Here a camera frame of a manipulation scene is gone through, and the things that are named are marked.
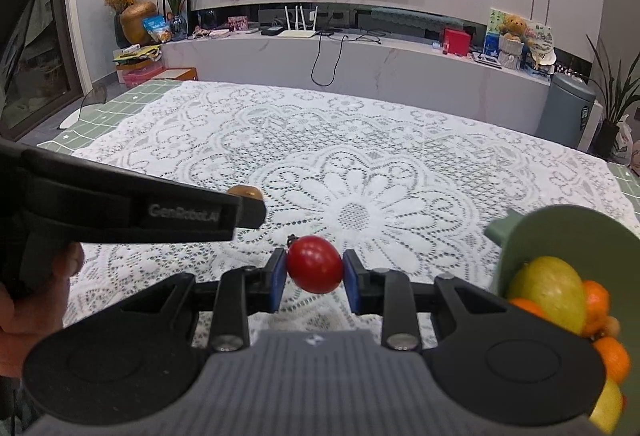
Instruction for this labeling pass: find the brown teddy bear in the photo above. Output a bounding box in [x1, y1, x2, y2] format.
[501, 14, 528, 41]

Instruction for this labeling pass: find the red box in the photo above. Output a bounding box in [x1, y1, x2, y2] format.
[442, 26, 472, 56]

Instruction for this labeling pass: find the blue snack bag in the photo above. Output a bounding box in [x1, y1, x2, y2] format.
[142, 16, 173, 42]

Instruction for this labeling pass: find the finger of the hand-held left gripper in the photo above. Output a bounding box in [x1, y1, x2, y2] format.
[234, 195, 267, 229]

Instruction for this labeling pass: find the black power cable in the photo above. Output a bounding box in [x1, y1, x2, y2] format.
[311, 33, 346, 86]

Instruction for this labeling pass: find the person's left hand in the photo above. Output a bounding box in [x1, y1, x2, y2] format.
[0, 243, 86, 379]

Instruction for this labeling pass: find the white lace tablecloth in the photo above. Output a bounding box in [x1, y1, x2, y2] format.
[62, 80, 640, 347]

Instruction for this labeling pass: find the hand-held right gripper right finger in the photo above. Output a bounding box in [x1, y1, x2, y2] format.
[342, 250, 506, 353]

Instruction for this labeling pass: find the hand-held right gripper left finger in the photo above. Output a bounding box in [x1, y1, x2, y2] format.
[107, 248, 288, 353]

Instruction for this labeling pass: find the golden vase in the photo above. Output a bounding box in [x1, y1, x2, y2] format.
[120, 0, 158, 47]

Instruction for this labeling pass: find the white plastic bag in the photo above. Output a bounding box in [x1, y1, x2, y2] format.
[612, 116, 633, 164]

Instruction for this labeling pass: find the tall leafy potted plant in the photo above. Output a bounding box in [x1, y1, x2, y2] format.
[585, 33, 640, 157]

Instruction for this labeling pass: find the yellow-green grapefruit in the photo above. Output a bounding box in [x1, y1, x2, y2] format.
[587, 378, 626, 434]

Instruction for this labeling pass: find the red cherry tomato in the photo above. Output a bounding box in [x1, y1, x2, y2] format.
[285, 236, 344, 295]

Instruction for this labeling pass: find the yellow-green pear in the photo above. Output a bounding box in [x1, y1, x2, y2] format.
[506, 256, 588, 336]

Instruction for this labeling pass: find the orange mandarin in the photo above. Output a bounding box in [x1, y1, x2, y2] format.
[509, 298, 548, 319]
[580, 280, 612, 337]
[592, 336, 632, 384]

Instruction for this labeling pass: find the green plastic colander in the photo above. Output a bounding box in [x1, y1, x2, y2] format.
[485, 205, 640, 436]

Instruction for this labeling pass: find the white marble tv console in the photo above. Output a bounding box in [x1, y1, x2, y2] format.
[162, 0, 556, 137]

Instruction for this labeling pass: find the white wifi router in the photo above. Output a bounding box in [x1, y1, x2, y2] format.
[276, 4, 321, 39]

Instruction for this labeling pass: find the grey trash can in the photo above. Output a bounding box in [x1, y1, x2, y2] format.
[536, 73, 598, 151]

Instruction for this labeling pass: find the white woven basket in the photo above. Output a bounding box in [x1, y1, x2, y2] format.
[499, 37, 526, 69]

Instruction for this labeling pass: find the pink storage box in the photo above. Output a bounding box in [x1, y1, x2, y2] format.
[120, 60, 166, 89]

